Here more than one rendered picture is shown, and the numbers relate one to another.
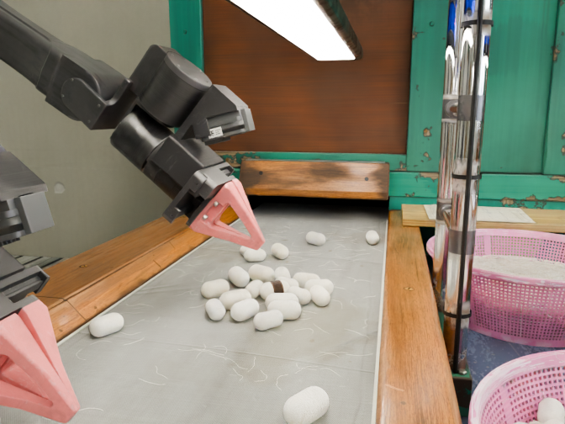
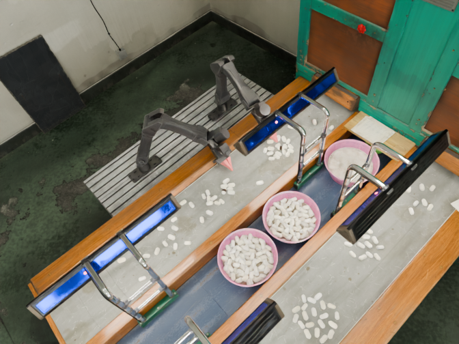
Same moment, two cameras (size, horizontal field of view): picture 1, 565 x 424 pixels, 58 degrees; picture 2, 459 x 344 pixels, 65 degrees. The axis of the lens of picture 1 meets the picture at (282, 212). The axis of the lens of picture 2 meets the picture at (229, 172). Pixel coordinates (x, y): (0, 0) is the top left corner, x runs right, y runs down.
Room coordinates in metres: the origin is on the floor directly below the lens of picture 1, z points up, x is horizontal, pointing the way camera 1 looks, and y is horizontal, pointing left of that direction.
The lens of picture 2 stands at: (-0.44, -0.58, 2.29)
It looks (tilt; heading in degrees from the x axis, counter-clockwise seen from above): 56 degrees down; 45
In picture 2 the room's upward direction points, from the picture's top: 11 degrees counter-clockwise
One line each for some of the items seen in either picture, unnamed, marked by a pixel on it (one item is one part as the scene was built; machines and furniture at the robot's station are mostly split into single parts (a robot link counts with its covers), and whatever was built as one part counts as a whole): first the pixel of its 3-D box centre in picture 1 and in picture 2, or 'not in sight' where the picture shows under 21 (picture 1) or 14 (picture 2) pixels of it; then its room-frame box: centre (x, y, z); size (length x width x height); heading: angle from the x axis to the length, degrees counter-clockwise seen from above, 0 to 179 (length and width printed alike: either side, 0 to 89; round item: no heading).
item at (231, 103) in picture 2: not in sight; (222, 105); (0.69, 0.50, 0.71); 0.20 x 0.07 x 0.08; 170
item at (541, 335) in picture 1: (524, 283); (350, 165); (0.68, -0.34, 0.72); 0.27 x 0.27 x 0.10
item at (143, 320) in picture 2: not in sight; (133, 280); (-0.40, 0.10, 0.90); 0.20 x 0.19 x 0.45; 168
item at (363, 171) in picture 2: not in sight; (369, 192); (0.46, -0.50, 0.90); 0.20 x 0.19 x 0.45; 168
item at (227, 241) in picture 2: not in sight; (247, 259); (-0.03, -0.18, 0.72); 0.27 x 0.27 x 0.10
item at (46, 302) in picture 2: not in sight; (107, 249); (-0.38, 0.18, 1.08); 0.62 x 0.08 x 0.07; 168
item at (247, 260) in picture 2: not in sight; (248, 259); (-0.03, -0.18, 0.72); 0.24 x 0.24 x 0.06
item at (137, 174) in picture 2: not in sight; (143, 164); (0.10, 0.61, 0.71); 0.20 x 0.07 x 0.08; 170
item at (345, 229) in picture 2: not in sight; (398, 181); (0.45, -0.57, 1.08); 0.62 x 0.08 x 0.07; 168
